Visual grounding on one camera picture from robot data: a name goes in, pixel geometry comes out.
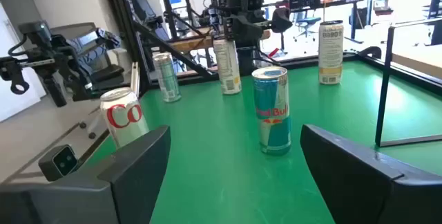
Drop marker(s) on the white board panel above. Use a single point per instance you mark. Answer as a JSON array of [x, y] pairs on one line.
[[14, 104]]

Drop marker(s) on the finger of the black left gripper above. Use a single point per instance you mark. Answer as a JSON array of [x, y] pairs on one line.
[[282, 20], [232, 28]]

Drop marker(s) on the black metal rig frame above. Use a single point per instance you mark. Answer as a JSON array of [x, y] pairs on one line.
[[128, 27]]

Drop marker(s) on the black curved bracket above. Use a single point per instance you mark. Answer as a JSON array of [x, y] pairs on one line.
[[369, 50]]

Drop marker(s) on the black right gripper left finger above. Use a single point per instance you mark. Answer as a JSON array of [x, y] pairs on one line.
[[103, 196]]

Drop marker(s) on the blue office chair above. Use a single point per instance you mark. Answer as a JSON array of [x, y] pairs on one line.
[[308, 21]]

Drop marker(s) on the white Celsius can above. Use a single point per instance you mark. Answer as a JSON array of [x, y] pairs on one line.
[[330, 54], [227, 68]]

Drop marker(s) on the black background robot arm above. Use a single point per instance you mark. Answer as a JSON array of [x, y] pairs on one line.
[[215, 11]]

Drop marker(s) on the black flat panel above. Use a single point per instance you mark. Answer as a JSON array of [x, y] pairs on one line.
[[141, 4]]

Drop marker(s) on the grey office chair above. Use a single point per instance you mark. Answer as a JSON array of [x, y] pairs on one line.
[[112, 72]]

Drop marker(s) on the black desk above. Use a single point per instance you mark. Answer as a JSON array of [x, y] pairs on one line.
[[354, 20]]

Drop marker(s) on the white upright strip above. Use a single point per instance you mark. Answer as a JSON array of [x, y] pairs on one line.
[[134, 82]]

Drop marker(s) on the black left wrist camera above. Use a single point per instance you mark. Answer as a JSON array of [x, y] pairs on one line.
[[253, 1]]

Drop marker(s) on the black computer box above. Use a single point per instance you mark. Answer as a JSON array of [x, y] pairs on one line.
[[360, 17]]

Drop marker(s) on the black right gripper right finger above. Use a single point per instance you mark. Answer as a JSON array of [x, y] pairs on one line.
[[373, 189]]

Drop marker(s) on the silver Diet Coke can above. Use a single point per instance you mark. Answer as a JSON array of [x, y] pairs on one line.
[[121, 120]]

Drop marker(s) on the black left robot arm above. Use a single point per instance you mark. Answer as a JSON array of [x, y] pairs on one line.
[[247, 61]]

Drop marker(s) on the grey table-level camera box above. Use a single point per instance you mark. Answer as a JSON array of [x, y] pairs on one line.
[[58, 163]]

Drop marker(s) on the black-framed wooden shelf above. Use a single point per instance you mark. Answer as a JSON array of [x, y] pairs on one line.
[[421, 61]]

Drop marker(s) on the blue silver Red Bull can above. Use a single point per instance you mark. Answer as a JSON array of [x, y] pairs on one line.
[[166, 79], [273, 113]]

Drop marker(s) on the black table edge rail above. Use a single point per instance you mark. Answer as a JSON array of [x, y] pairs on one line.
[[310, 61]]

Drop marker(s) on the wooden workbench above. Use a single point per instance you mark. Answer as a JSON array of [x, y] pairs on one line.
[[188, 44]]

